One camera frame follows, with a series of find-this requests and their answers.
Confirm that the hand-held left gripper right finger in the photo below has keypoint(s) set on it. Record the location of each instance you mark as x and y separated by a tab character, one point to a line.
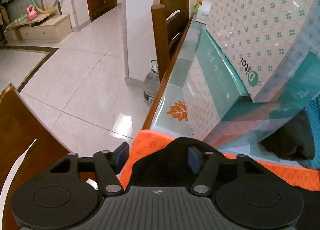
193	160

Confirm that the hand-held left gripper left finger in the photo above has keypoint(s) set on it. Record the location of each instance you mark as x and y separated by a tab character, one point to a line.
122	155

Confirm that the black long-sleeve top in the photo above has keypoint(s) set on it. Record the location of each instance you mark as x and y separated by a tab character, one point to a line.
162	165

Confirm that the orange patterned mat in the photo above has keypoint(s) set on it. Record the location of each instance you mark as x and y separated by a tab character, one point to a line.
147	145

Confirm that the patterned cardboard box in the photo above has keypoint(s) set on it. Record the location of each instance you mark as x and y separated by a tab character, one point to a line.
207	100
262	20

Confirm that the thick black folded clothing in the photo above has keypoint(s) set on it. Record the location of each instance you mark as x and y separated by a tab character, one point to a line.
287	142

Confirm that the wooden chair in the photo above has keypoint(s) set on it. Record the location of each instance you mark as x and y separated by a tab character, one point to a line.
22	125
170	32

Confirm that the teal knit sweater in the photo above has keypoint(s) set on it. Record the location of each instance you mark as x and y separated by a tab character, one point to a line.
315	120

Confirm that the low wooden cabinet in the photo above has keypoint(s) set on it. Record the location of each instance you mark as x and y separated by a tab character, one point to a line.
45	31

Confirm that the white tissue pack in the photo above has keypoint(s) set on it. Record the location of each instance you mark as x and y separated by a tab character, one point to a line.
205	8

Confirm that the pink kettlebell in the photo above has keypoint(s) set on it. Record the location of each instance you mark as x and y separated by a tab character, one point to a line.
31	15

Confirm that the pale green object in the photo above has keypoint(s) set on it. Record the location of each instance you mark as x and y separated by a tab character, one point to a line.
20	19

